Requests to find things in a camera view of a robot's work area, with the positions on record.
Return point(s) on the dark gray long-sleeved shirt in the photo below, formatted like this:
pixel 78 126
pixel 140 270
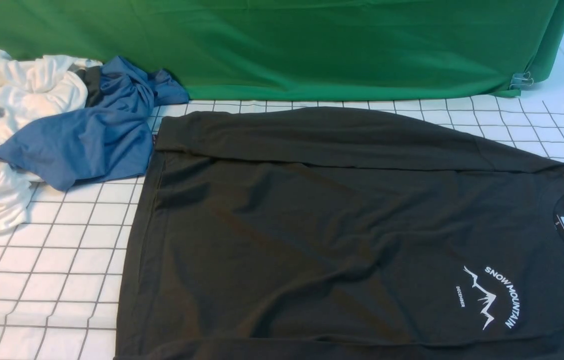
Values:
pixel 329 233

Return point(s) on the blue crumpled shirt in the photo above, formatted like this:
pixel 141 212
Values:
pixel 109 141

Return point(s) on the white crumpled shirt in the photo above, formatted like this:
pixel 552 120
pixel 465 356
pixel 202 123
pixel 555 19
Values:
pixel 31 90

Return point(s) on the green backdrop cloth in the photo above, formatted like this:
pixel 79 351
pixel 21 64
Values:
pixel 302 50

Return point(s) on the white grid table mat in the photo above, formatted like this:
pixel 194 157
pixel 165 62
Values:
pixel 60 272

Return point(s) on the metal binder clip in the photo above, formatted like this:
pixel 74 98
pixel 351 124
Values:
pixel 520 81

